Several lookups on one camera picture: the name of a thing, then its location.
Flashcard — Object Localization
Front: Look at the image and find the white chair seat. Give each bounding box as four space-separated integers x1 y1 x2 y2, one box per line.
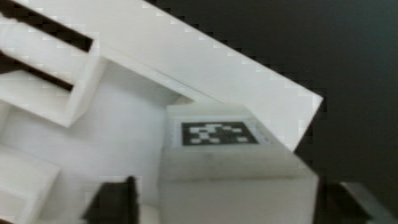
0 23 197 224

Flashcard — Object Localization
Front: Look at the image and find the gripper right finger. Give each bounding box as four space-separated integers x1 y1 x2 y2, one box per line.
314 178 398 224

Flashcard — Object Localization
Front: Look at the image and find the white chair leg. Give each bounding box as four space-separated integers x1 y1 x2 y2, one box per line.
158 104 317 224

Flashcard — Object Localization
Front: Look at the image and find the white U-shaped obstacle fence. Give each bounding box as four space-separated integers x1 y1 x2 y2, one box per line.
14 0 323 149

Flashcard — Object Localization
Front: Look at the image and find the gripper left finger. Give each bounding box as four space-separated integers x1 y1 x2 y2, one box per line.
81 176 138 224

